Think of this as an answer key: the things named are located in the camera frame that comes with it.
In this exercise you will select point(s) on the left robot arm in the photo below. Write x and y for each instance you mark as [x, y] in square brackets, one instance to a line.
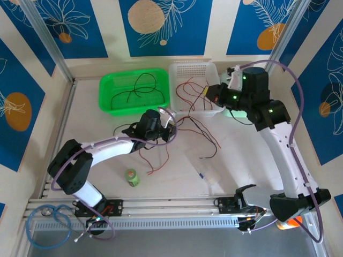
[107, 150]

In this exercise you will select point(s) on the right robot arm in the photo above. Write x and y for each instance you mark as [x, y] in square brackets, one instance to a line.
[284, 160]

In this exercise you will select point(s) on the green plastic basket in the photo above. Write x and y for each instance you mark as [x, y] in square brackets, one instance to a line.
[158, 107]

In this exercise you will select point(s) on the pale green lidded container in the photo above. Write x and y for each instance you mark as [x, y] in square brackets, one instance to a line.
[239, 114]

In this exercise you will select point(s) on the white plastic basket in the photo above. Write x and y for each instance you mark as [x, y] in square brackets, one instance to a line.
[187, 72]

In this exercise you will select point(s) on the small green jar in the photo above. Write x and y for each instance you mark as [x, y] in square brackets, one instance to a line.
[132, 177]

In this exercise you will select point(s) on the grey metal panel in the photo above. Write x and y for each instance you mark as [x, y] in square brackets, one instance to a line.
[174, 243]

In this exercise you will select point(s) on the orange capped bottle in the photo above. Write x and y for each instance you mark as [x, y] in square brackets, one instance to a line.
[293, 224]

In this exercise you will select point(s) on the blue stethoscope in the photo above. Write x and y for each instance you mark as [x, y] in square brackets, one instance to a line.
[30, 227]

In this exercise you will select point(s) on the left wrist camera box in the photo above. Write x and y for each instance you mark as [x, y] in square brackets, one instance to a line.
[167, 115]

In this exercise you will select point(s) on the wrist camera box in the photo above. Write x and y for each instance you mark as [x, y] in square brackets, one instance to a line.
[167, 115]
[235, 77]

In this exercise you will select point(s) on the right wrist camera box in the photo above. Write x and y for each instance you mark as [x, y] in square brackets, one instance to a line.
[235, 77]

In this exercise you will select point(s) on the aluminium frame post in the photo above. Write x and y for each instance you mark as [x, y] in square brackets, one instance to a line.
[45, 40]
[284, 37]

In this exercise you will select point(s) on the aluminium frame rail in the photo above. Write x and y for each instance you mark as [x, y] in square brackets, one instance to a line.
[171, 204]

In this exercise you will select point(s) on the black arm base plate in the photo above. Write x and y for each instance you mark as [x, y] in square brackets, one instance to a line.
[115, 206]
[226, 204]

